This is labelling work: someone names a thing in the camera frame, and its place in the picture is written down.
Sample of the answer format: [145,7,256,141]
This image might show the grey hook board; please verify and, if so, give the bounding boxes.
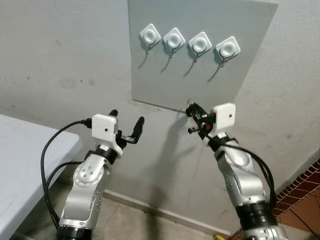
[127,0,279,114]

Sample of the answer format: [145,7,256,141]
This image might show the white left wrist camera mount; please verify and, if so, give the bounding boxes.
[91,114,126,154]

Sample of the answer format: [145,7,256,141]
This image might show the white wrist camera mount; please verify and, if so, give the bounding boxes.
[91,114,126,154]
[212,103,237,139]

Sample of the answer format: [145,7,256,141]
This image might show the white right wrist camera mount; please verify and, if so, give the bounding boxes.
[212,103,237,139]

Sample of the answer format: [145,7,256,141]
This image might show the white adhesive wall hook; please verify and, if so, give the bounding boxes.
[215,36,241,69]
[188,31,213,64]
[139,23,162,54]
[163,27,186,59]

